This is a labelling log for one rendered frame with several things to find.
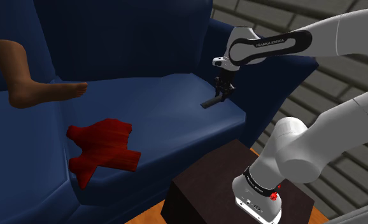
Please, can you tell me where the red crumpled cloth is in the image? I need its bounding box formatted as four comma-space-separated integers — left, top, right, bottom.
66, 118, 142, 190

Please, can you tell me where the dark brown robot stand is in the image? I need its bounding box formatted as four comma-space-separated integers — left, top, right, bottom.
160, 138, 315, 224

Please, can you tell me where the blue sofa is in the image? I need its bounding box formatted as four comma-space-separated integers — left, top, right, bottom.
0, 0, 320, 224

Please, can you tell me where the dark grey bar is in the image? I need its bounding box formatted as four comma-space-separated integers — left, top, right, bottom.
200, 94, 227, 109

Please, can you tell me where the brown foot figure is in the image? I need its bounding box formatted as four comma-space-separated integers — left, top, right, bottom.
0, 39, 88, 109

